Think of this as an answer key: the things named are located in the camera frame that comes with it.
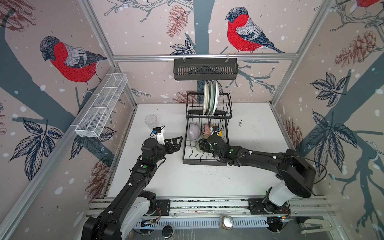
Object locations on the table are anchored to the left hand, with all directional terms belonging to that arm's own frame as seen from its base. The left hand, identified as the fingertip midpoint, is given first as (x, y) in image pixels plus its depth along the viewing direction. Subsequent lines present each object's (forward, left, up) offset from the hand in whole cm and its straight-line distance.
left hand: (176, 139), depth 78 cm
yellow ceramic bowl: (+16, -28, -19) cm, 37 cm away
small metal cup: (-36, -23, -9) cm, 44 cm away
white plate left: (+15, -16, +15) cm, 27 cm away
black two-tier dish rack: (+32, -9, -16) cm, 37 cm away
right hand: (+2, -14, -9) cm, 16 cm away
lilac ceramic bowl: (+10, -9, -9) cm, 16 cm away
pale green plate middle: (+14, -19, +17) cm, 29 cm away
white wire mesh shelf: (+15, +40, +11) cm, 44 cm away
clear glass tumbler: (+24, +21, -15) cm, 36 cm away
